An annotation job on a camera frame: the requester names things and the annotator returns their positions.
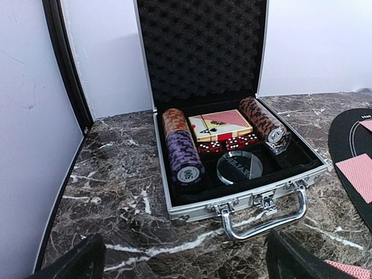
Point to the black round poker mat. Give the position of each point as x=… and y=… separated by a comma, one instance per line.
x=348, y=138

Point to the red card deck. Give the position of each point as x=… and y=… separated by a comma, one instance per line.
x=355, y=271

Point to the clear dealer button in case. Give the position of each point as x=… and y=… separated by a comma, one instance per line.
x=238, y=166

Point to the left black frame post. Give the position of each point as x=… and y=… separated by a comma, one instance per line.
x=66, y=64

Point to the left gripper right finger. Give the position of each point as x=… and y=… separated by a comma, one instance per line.
x=286, y=258

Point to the dealt red card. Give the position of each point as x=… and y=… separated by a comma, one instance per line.
x=367, y=124
x=357, y=170

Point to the orange chip row in case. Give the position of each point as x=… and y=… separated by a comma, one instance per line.
x=174, y=120

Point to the red dice row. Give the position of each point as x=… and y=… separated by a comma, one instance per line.
x=230, y=144

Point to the brown chip row in case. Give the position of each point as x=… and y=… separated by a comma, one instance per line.
x=274, y=134

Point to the purple chip row in case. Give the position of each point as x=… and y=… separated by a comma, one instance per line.
x=185, y=164

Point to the aluminium poker chip case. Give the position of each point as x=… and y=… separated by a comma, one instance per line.
x=223, y=152

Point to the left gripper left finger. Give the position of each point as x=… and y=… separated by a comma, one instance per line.
x=85, y=260

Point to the boxed card deck in case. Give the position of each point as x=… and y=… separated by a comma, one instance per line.
x=219, y=126

